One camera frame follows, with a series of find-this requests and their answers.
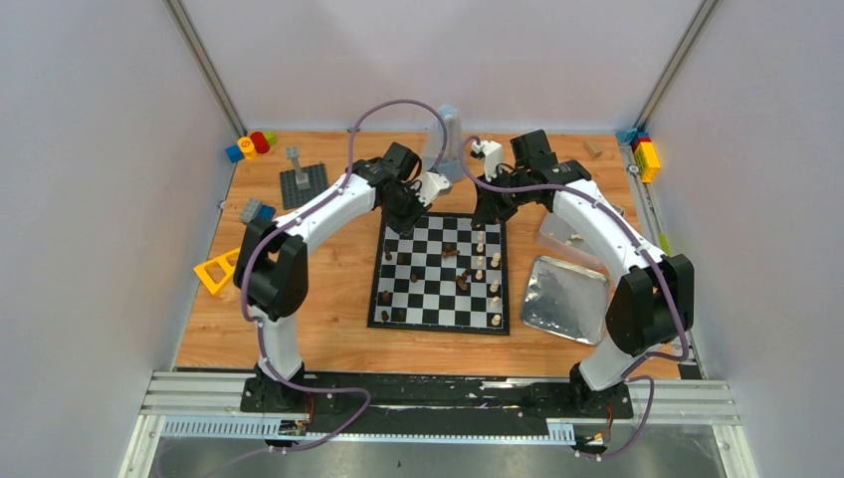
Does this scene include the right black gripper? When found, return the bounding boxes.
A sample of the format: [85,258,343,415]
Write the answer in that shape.
[474,166,531,225]

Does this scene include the black white chessboard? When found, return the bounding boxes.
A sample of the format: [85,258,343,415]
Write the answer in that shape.
[367,212,511,336]

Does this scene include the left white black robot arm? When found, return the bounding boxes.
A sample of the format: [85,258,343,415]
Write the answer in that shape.
[234,142,431,411]

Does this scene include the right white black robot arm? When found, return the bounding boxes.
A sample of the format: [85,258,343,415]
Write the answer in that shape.
[460,129,695,416]

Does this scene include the dark fallen chess piece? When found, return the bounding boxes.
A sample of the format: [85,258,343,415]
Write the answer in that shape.
[455,275,469,292]

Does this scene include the clear plastic container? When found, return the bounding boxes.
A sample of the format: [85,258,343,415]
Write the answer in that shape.
[536,206,625,269]

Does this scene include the grey lego tower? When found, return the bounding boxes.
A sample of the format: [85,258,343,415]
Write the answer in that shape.
[286,146,310,189]

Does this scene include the grey lego baseplate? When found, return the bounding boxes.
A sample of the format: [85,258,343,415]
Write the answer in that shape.
[280,163,328,210]

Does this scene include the silver metal tray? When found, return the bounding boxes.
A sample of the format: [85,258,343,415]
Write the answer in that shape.
[519,255,610,346]

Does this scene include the small wooden block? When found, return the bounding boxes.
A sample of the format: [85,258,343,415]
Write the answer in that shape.
[583,141,603,159]

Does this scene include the blue grey lego brick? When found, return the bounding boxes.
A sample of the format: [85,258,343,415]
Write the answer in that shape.
[239,198,276,225]

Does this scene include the colourful toy blocks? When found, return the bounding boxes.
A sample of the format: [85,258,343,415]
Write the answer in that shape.
[224,130,278,163]

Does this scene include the stacked lego bricks right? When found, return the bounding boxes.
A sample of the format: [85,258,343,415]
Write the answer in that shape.
[615,128,661,184]

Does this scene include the yellow plastic triangle toy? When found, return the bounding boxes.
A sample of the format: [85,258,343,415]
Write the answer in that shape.
[193,248,240,297]

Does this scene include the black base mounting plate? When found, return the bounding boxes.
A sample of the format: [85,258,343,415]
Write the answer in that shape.
[240,371,633,436]

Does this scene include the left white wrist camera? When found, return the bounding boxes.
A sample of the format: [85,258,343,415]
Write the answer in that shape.
[416,171,454,206]

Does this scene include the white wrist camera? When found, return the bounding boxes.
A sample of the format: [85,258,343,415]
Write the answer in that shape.
[473,140,504,182]
[416,171,454,206]

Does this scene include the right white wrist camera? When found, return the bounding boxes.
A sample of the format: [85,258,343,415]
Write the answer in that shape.
[473,140,504,182]

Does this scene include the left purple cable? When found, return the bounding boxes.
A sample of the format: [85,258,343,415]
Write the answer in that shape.
[240,99,450,455]

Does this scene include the purple cable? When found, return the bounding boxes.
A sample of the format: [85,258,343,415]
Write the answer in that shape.
[458,136,691,461]
[240,99,450,455]

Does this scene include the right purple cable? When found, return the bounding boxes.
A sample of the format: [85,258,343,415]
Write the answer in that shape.
[458,136,691,461]

